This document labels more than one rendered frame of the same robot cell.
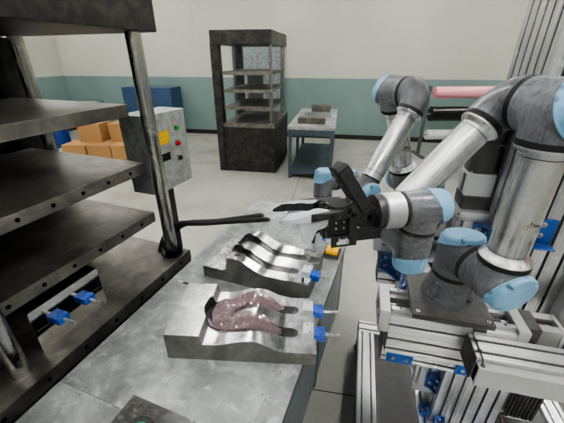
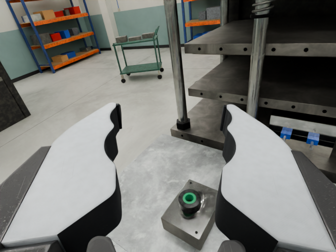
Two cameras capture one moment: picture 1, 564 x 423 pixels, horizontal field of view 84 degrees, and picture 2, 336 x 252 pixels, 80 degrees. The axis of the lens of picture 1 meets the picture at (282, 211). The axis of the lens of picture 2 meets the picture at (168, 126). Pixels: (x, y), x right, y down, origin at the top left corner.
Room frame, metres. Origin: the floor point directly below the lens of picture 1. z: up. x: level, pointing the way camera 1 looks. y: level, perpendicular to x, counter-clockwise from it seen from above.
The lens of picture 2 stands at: (0.56, -0.10, 1.51)
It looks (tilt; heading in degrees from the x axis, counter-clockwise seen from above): 32 degrees down; 109
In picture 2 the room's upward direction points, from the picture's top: 9 degrees counter-clockwise
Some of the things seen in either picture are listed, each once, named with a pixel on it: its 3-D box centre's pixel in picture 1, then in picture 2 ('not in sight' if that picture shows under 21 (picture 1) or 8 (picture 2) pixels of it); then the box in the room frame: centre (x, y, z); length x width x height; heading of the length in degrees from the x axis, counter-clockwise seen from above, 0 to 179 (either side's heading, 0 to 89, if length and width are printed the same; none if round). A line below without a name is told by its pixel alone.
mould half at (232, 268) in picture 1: (263, 259); not in sight; (1.22, 0.08, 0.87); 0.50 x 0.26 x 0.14; 69
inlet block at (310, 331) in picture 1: (321, 334); not in sight; (0.79, -0.14, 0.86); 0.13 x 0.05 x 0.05; 87
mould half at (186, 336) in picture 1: (246, 320); not in sight; (0.85, 0.13, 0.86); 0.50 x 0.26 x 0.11; 87
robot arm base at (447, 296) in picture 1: (449, 282); not in sight; (0.78, -0.52, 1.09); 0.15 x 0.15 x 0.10
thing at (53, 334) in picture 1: (27, 291); (305, 111); (0.99, 1.02, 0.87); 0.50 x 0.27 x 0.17; 69
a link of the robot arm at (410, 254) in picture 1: (407, 243); not in sight; (0.61, -0.29, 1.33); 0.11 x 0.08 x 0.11; 12
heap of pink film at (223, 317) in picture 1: (247, 310); not in sight; (0.86, 0.13, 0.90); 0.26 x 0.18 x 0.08; 87
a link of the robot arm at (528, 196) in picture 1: (522, 206); not in sight; (0.65, -0.55, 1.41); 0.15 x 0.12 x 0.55; 12
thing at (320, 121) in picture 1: (315, 136); not in sight; (5.57, -0.58, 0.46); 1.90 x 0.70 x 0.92; 170
